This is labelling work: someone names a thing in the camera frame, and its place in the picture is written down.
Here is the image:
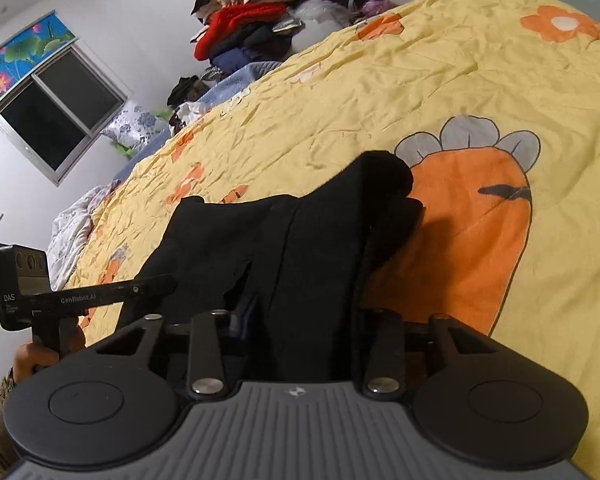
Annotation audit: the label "lotus print window blind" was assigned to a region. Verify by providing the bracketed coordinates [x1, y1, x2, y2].
[0, 13, 77, 117]

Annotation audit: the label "clear plastic bag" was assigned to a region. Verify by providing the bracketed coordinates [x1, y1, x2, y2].
[292, 0, 353, 38]

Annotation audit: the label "yellow floral bedsheet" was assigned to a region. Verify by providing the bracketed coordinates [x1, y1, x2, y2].
[67, 0, 600, 480]

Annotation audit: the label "white floral quilt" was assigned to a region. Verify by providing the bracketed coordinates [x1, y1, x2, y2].
[46, 179, 127, 287]

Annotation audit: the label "sliding window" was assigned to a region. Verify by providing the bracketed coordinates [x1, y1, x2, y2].
[0, 41, 132, 187]

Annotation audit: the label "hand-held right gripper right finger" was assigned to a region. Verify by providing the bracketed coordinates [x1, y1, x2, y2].
[361, 308, 497, 402]

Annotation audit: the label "red knitted sweater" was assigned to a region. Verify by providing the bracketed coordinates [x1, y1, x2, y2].
[193, 2, 287, 60]

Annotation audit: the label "purple cloth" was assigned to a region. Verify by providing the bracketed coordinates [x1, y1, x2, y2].
[359, 0, 398, 18]

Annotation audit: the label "person's left hand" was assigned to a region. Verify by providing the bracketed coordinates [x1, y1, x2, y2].
[12, 319, 87, 377]

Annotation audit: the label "pile of folded clothes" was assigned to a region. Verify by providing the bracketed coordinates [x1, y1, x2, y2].
[190, 0, 312, 75]

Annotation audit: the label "dark cloth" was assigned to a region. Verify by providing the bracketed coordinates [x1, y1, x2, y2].
[166, 75, 202, 107]

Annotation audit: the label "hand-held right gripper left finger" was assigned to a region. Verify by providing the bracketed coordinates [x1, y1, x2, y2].
[96, 309, 247, 402]

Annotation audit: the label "floral pillow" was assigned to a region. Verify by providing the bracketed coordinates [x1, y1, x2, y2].
[101, 101, 174, 155]

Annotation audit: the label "black pants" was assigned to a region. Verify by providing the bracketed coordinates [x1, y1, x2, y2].
[116, 151, 424, 387]

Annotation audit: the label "light blue blanket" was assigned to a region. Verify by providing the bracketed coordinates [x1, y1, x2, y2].
[199, 59, 283, 108]

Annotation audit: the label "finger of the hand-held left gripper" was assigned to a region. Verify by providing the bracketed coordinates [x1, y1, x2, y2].
[122, 273, 178, 307]

